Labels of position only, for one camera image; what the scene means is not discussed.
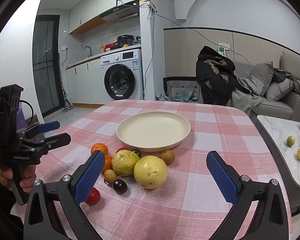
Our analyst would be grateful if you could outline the grey sofa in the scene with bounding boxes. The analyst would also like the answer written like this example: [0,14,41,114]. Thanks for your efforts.
[230,61,300,124]

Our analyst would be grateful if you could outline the dark clothes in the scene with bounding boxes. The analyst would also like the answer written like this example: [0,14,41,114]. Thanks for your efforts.
[272,67,300,95]

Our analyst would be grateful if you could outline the person's left hand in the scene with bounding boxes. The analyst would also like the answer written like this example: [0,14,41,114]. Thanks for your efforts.
[0,166,37,193]

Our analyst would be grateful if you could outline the orange mandarin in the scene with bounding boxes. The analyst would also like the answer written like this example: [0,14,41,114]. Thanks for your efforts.
[91,143,109,155]
[101,155,113,174]

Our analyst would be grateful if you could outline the cream round plate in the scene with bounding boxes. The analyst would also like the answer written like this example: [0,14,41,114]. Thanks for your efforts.
[116,112,191,152]

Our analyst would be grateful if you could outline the small grey pillow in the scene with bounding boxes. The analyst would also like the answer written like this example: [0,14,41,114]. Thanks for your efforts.
[265,76,297,102]

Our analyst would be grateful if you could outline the purple bag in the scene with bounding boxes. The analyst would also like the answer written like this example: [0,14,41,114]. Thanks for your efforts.
[16,102,27,130]

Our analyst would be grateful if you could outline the grey mop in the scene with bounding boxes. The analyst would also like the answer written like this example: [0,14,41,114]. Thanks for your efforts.
[61,87,74,113]

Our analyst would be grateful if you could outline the teal cloth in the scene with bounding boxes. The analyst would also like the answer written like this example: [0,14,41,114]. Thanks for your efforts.
[165,89,198,103]

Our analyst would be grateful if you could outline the marble side table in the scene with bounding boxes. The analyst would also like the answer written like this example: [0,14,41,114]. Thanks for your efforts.
[256,115,300,188]

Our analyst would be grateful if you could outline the white upper kitchen cabinets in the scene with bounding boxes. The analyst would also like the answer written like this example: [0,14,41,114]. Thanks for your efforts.
[69,0,140,34]

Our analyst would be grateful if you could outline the white lower kitchen cabinet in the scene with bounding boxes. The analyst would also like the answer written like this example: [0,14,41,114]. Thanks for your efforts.
[66,52,108,107]

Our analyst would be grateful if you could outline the steel range hood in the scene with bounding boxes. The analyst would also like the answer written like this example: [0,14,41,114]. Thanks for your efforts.
[100,0,140,23]

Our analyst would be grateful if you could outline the brown patterned box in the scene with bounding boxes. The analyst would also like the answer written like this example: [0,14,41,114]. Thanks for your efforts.
[27,115,42,130]

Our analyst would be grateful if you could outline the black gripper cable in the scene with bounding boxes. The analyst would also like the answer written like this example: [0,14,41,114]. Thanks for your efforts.
[19,100,34,127]

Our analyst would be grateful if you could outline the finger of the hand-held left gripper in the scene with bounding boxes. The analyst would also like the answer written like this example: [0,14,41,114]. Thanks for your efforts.
[21,133,72,155]
[16,121,60,140]

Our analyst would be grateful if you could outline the black framed glass door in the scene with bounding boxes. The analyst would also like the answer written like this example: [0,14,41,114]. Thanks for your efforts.
[32,15,60,117]

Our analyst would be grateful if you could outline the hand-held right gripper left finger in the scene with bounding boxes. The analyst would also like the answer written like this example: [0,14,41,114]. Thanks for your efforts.
[23,150,106,240]

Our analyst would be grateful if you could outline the brown longan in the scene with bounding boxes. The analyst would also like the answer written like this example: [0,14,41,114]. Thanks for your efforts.
[161,150,176,165]
[104,169,118,184]

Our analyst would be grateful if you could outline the bumpy green guava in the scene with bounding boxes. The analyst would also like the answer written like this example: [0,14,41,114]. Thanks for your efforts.
[111,150,141,177]

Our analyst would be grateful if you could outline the white router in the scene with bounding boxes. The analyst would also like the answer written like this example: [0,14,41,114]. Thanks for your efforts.
[139,1,157,13]

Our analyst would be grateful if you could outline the large yellow guava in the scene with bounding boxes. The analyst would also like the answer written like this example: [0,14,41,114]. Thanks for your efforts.
[133,155,168,189]

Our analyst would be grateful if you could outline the black patterned basket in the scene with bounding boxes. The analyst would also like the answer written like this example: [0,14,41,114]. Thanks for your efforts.
[163,77,199,103]

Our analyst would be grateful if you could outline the black pressure cooker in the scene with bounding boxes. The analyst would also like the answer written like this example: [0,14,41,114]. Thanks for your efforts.
[117,35,135,48]

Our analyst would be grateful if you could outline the white washing machine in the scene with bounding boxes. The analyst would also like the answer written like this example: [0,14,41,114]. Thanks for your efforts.
[100,49,144,101]

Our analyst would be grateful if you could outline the large grey pillow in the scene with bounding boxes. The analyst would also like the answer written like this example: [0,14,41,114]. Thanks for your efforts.
[250,61,274,97]

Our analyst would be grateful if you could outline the black jacket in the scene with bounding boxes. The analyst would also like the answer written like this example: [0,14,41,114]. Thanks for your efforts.
[196,46,240,107]

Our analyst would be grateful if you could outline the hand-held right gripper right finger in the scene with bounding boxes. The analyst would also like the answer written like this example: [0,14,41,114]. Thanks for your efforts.
[206,151,292,240]

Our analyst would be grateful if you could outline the green labelled wall socket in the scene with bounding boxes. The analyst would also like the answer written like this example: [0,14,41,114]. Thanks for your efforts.
[218,43,230,55]

